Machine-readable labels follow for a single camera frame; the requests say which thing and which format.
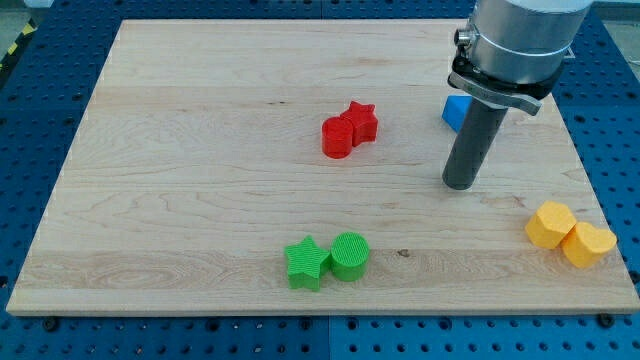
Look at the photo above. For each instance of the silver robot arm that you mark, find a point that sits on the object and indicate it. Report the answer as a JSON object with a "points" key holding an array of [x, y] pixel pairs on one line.
{"points": [[510, 53]]}

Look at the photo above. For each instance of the red cylinder block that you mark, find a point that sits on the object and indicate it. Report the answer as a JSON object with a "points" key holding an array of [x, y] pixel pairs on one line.
{"points": [[337, 136]]}

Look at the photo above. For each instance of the red star block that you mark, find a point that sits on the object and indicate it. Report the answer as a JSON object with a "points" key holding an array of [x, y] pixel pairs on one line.
{"points": [[364, 122]]}

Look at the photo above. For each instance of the green cylinder block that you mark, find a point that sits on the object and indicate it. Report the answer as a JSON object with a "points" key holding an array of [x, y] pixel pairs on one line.
{"points": [[350, 254]]}

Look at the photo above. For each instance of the green star block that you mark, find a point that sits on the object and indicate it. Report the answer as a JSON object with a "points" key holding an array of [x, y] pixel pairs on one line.
{"points": [[307, 263]]}

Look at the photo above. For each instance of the light wooden board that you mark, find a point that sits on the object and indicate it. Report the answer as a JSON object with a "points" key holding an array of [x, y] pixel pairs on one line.
{"points": [[198, 160]]}

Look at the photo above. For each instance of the blue block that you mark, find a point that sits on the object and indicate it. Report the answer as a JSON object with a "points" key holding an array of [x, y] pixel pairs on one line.
{"points": [[454, 111]]}

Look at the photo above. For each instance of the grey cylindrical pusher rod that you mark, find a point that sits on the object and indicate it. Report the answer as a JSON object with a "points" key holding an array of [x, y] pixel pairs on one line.
{"points": [[472, 144]]}

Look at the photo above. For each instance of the yellow hexagon block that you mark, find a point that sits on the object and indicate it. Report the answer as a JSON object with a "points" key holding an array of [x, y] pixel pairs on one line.
{"points": [[550, 224]]}

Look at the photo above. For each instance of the yellow heart block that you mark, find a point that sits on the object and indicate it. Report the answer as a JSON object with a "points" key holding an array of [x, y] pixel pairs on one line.
{"points": [[586, 244]]}

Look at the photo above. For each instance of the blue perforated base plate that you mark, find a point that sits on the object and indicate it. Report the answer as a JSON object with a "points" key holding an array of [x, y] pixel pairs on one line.
{"points": [[48, 89]]}

